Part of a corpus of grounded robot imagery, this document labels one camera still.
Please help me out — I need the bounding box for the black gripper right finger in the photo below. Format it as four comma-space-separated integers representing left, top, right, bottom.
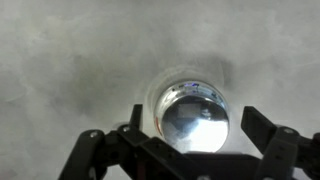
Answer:
240, 105, 320, 180

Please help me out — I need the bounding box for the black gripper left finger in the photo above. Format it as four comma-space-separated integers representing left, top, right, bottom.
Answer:
58, 103, 189, 180

